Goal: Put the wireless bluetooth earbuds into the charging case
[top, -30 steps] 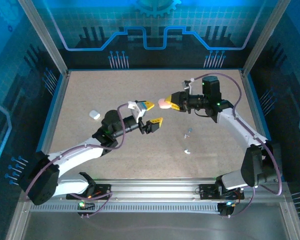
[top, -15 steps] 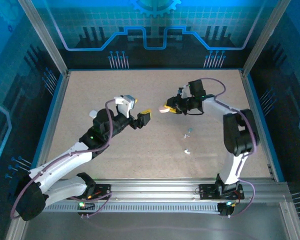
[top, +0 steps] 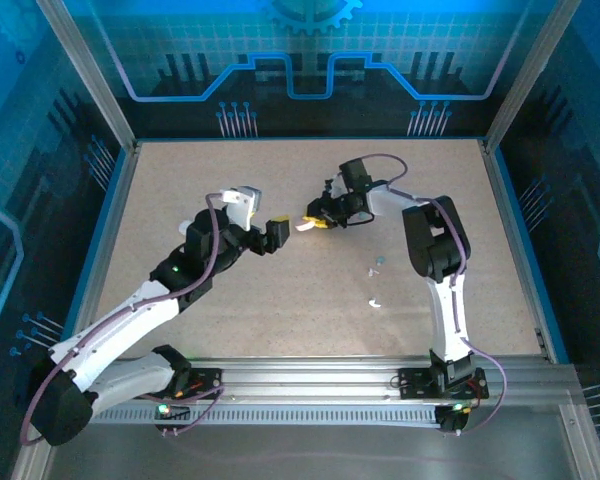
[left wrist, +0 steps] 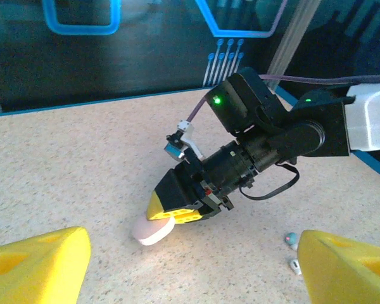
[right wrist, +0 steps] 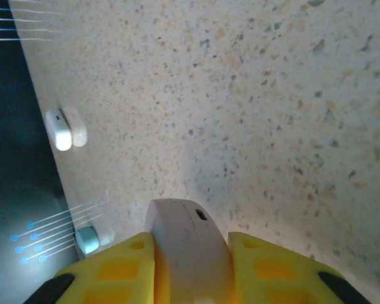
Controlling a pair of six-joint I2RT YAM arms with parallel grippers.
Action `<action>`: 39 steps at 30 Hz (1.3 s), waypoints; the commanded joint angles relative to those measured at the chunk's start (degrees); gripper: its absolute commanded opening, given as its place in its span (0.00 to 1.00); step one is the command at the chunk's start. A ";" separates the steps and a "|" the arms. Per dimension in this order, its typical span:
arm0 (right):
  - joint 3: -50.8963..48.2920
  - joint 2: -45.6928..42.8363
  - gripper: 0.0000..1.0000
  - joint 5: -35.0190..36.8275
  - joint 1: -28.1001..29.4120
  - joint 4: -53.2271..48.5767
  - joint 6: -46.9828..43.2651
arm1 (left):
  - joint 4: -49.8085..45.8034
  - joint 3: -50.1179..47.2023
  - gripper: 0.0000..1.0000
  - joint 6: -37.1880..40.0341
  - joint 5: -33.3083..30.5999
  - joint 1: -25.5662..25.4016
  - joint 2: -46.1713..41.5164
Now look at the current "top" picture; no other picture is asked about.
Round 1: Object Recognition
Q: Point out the grey metal front plate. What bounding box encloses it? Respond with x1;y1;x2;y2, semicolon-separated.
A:
44;424;600;480

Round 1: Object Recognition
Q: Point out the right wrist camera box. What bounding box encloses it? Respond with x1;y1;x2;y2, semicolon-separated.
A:
321;172;347;200

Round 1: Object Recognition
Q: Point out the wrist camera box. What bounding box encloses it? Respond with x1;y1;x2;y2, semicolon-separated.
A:
321;172;347;200
218;185;262;233

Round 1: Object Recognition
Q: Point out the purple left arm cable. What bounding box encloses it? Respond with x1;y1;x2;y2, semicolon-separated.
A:
19;192;226;446

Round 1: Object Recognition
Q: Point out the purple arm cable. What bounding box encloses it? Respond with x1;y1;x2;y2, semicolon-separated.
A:
19;192;226;446
362;153;507;436

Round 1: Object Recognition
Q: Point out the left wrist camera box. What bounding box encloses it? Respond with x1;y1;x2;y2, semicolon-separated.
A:
218;185;262;233

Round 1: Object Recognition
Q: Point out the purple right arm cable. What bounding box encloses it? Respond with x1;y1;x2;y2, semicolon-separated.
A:
362;153;507;436

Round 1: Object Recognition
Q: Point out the aluminium side frame rail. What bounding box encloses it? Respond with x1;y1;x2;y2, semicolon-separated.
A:
12;142;141;480
479;139;600;480

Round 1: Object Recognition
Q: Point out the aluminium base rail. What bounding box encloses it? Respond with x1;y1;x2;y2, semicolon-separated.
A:
187;354;581;406

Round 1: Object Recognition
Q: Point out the grey slotted cable duct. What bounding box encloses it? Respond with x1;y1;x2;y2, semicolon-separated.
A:
92;403;454;427

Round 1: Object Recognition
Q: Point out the aluminium frame post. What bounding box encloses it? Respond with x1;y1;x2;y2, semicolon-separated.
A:
483;0;584;151
35;0;140;151

